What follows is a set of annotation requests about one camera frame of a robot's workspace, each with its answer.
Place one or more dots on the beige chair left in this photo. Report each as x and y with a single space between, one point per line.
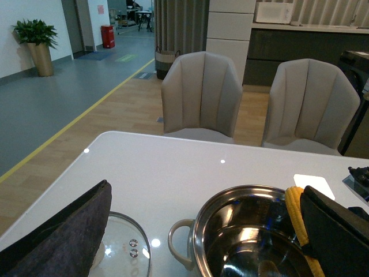
201 96

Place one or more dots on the woven laundry basket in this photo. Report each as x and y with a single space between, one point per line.
164 61

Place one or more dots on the white tall cabinet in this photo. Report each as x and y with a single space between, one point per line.
229 30

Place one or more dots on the yellow corn cob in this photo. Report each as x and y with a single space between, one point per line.
292 200

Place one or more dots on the black appliance cabinet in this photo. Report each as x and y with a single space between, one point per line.
354 65

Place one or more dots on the glass pot lid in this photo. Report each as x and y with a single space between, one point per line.
124 249

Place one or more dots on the white microwave oven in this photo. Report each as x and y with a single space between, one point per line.
273 12

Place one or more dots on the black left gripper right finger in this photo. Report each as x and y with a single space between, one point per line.
337 236

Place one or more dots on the grey curtain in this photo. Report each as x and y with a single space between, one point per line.
181 25

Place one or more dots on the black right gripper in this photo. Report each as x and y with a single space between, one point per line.
357 180

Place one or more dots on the cream electric cooking pot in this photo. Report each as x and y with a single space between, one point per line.
241 231

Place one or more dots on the beige chair right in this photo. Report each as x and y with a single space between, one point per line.
310 107

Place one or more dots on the dark kitchen counter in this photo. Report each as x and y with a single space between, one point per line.
270 47

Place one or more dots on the red bin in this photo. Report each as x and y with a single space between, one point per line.
107 35

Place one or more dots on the potted green plant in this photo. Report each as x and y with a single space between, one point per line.
39 37

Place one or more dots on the beige chair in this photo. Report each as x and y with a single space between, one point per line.
310 107
201 96

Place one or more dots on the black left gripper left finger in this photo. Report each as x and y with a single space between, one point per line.
67 243

